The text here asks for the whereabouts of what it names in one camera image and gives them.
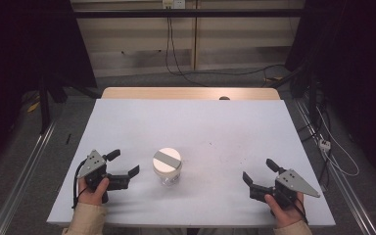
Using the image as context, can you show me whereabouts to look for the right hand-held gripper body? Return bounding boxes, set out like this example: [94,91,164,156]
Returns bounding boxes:
[250,167,321,210]

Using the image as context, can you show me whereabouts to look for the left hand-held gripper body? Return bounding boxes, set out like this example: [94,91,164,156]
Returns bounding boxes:
[76,149,132,204]

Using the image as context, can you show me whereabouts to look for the clear glass jar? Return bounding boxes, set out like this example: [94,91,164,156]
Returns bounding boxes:
[156,168,182,187]

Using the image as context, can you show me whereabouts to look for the person's left hand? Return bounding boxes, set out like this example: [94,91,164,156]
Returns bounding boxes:
[77,176,111,208]

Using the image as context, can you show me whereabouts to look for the person's right hand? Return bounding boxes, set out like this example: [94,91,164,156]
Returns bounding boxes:
[263,191,306,229]

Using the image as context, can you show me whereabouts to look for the white power strip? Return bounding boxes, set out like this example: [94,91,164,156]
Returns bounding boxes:
[318,138,332,153]

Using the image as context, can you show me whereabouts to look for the white board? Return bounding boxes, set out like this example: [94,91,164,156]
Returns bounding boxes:
[46,98,337,229]

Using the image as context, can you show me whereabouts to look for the black metal stand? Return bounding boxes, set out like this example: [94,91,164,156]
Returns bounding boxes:
[36,75,103,135]
[267,61,322,126]

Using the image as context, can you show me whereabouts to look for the wooden table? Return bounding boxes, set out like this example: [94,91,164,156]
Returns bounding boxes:
[101,86,281,101]

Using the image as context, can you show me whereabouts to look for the yellow tape piece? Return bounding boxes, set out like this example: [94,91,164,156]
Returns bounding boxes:
[26,101,41,114]

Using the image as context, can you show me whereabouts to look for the dark curtain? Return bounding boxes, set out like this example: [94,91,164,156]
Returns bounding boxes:
[0,0,98,179]
[284,0,376,191]

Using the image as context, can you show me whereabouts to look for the black horizontal bar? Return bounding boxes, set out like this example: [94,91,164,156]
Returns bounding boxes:
[72,8,306,20]

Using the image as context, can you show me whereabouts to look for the left hand-held gripper black cable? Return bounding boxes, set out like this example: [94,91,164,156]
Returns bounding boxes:
[71,159,90,211]

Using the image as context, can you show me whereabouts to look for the hand-held gripper black cable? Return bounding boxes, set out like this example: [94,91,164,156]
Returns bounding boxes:
[71,159,90,211]
[292,192,309,225]

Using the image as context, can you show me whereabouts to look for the right hand-held gripper black cable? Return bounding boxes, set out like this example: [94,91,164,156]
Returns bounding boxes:
[292,192,309,225]

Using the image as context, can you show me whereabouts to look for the aluminium floor rail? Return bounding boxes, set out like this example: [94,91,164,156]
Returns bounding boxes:
[294,97,376,235]
[0,119,59,235]

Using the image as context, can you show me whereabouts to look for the white cable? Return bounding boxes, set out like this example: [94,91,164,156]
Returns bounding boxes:
[315,107,361,177]

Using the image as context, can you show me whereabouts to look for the black cables on floor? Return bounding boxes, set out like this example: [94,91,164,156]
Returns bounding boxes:
[164,16,289,88]

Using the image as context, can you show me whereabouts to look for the white wall outlet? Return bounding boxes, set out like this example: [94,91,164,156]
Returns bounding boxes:
[162,0,187,10]

